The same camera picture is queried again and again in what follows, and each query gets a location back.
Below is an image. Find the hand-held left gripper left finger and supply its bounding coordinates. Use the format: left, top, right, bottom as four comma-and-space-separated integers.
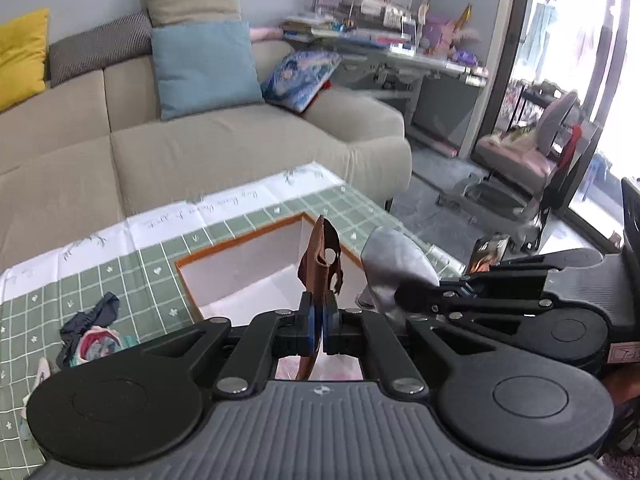
140, 292, 323, 397

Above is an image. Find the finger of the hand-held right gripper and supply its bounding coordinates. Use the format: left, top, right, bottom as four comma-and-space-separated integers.
430, 284, 552, 329
396, 249, 606, 309

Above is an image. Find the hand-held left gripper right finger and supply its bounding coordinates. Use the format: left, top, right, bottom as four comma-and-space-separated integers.
324, 292, 501, 399

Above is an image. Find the brown leather piece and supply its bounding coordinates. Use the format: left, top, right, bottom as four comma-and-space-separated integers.
297, 215, 346, 382

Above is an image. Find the orange cardboard box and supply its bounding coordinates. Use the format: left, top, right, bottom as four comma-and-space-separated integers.
175, 212, 366, 322

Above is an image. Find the silver grey cloth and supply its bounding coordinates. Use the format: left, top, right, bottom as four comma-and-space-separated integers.
355, 226, 441, 328

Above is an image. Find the pink teal patterned cloth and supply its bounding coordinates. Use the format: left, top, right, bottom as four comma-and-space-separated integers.
75, 327, 137, 367

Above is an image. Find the dark navy cloth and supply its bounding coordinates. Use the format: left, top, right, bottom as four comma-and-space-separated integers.
57, 292, 121, 366

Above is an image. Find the black smartphone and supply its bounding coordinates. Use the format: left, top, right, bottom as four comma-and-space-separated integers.
467, 234, 511, 276

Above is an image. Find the grey pink office chair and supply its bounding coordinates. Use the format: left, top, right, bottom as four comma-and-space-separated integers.
440, 91, 601, 252

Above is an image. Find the purple fuzzy garment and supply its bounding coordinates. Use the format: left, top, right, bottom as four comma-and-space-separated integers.
597, 452, 640, 480

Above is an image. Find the green checkered tablecloth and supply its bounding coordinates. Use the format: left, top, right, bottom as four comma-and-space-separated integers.
0, 160, 468, 461

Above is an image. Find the beige fabric sofa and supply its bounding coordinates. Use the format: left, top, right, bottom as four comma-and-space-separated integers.
0, 40, 413, 271

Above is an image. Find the white tilting desk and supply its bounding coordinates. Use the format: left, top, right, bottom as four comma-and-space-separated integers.
282, 30, 491, 158

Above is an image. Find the glass sliding door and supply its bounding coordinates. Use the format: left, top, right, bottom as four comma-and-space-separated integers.
470, 0, 640, 256

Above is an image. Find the blue printed pillow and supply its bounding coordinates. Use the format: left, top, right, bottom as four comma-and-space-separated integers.
260, 50, 343, 113

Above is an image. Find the purple plush toy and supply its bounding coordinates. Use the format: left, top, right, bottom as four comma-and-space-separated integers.
422, 14, 483, 58

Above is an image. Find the light blue pillow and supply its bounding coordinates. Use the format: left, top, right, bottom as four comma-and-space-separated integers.
150, 21, 264, 122

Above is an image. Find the stack of books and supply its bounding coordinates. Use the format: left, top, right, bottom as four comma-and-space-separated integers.
282, 16, 341, 40

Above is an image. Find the grey checkered pillow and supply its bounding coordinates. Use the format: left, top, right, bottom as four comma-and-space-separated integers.
48, 11, 153, 88

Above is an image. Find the yellow pillow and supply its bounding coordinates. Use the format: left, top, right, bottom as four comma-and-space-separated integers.
0, 8, 51, 113

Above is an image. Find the black wire rack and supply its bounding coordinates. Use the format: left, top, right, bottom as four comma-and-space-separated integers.
505, 80, 568, 136

